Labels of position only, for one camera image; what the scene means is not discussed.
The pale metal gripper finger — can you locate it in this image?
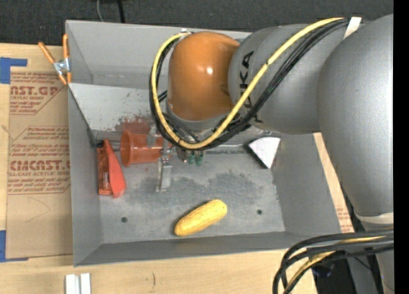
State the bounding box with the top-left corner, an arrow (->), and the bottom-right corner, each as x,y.
146,125 -> 158,147
155,157 -> 174,193

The orange plastic cup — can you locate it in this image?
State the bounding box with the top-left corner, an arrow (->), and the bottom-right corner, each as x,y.
120,130 -> 173,167

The grey metal bin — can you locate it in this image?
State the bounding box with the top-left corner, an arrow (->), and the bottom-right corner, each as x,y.
65,20 -> 343,267

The orange-red wedge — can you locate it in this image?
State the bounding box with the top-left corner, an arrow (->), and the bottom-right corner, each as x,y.
105,139 -> 127,199

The yellow toy corn cob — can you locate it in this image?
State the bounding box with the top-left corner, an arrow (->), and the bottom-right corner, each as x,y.
173,199 -> 228,237

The red-brown flat block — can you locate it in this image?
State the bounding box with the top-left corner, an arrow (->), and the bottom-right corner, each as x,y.
96,147 -> 114,196

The white triangular sheet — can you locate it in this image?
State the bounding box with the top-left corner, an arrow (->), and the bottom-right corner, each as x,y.
247,137 -> 282,169

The brown cardboard board red print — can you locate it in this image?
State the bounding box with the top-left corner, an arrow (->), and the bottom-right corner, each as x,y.
0,42 -> 355,263

